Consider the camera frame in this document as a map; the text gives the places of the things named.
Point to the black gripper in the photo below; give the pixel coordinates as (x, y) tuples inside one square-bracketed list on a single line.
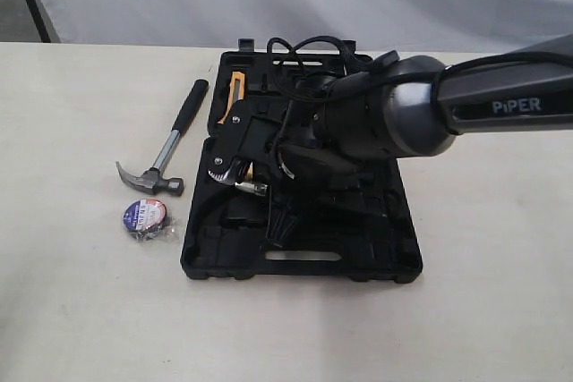
[(299, 152)]

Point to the black plastic tool case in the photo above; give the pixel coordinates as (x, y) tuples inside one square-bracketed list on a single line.
[(226, 229)]

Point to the adjustable wrench black handle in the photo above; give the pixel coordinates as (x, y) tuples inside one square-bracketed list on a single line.
[(251, 186)]

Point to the claw hammer black handle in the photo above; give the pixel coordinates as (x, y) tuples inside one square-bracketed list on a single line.
[(152, 180)]

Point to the black electrical tape roll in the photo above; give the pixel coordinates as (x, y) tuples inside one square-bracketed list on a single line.
[(149, 220)]

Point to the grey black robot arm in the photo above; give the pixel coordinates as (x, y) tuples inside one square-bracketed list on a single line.
[(415, 107)]

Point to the orange utility knife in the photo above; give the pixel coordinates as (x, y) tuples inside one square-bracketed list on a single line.
[(236, 92)]

